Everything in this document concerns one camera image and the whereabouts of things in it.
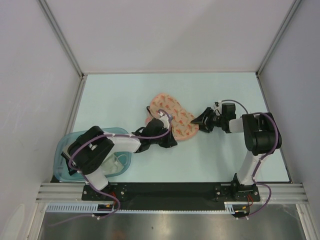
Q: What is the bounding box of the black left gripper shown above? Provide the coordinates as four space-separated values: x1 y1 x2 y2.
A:
149 125 177 148

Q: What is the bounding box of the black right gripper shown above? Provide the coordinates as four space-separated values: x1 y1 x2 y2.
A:
191 106 226 133

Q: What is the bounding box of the pink mesh laundry bag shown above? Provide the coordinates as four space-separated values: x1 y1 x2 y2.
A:
145 93 199 141

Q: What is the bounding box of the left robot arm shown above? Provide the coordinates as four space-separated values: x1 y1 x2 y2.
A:
62 118 178 200

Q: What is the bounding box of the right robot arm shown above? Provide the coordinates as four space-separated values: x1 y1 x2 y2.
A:
191 99 282 202

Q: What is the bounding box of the white bra in basin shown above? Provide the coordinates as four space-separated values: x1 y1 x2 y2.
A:
101 154 128 175

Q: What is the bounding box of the grey bra in basin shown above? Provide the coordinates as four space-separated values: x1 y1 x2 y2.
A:
61 146 77 176

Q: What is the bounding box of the blue plastic basin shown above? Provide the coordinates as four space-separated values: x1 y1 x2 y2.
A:
54 126 133 183

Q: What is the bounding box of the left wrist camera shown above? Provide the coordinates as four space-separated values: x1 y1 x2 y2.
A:
158 111 173 129

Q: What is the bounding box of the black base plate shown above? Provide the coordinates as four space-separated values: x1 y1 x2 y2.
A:
81 182 261 210

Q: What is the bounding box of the white slotted cable duct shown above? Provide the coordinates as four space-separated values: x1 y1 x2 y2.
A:
46 202 249 215

